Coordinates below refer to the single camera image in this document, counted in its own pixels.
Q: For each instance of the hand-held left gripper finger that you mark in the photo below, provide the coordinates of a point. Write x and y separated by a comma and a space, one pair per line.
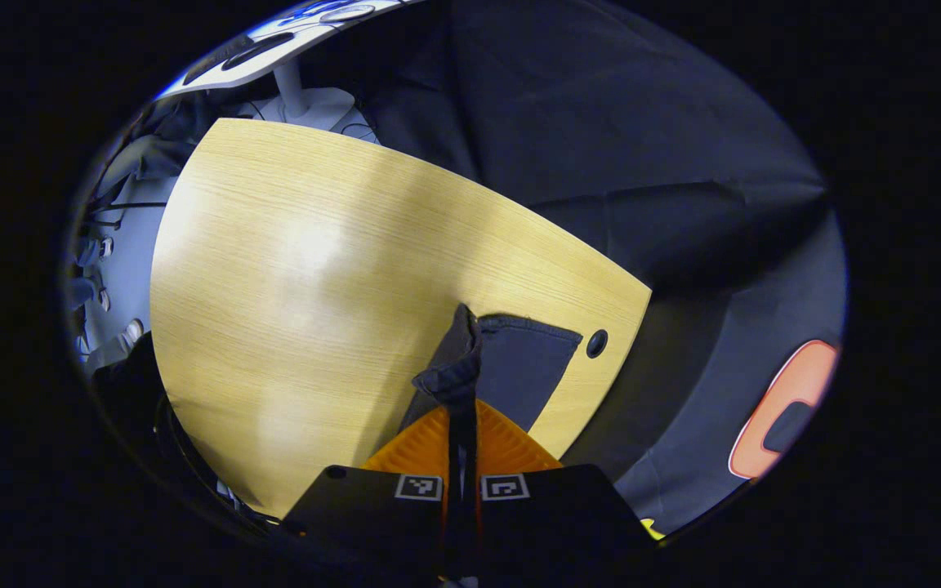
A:
454, 449
470, 449

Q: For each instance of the dark jeans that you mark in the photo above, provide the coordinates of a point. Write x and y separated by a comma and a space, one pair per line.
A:
519, 367

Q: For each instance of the black backdrop cloth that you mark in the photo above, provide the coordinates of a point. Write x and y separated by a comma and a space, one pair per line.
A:
601, 122

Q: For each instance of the white pedestal table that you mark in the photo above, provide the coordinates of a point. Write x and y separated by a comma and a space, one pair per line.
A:
291, 90

